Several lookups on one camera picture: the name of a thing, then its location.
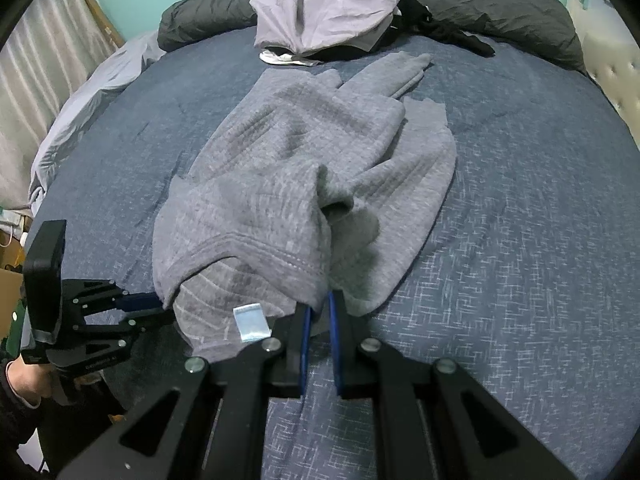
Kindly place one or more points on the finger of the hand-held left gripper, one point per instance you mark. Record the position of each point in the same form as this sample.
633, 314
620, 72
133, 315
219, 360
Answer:
135, 324
140, 302

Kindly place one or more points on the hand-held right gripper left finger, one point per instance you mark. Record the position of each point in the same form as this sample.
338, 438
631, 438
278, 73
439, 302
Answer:
303, 340

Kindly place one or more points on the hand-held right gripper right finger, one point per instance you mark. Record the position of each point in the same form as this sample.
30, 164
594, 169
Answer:
335, 340

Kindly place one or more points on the grey knit sweater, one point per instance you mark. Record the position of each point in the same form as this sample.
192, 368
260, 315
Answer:
280, 160

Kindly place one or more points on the person's left forearm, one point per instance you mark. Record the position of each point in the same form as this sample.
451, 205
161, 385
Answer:
15, 425

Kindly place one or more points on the person's left hand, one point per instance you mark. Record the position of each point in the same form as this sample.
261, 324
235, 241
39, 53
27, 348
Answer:
22, 375

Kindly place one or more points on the cardboard box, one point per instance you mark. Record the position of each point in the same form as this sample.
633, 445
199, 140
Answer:
10, 300

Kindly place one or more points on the light blue sheet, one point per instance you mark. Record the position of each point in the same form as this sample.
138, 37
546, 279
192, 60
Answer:
90, 100

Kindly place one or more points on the blue patterned bedspread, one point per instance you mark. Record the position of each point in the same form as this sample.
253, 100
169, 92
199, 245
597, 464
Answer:
500, 210

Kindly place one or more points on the pale striped curtain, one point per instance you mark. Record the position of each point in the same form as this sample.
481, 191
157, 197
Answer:
35, 60

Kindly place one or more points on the small white garment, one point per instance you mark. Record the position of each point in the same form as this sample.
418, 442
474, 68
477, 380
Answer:
280, 58

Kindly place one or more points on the lavender garment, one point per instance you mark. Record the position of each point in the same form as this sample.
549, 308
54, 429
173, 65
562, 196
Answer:
325, 5

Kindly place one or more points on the black garment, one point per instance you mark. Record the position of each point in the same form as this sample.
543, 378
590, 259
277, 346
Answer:
420, 15

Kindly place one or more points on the dark grey pillow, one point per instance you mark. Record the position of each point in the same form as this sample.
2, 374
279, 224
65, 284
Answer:
500, 5

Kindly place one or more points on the white tufted headboard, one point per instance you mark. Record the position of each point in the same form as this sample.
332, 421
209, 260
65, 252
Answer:
615, 75

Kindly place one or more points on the wooden window frame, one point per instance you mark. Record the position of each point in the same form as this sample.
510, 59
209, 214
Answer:
100, 15

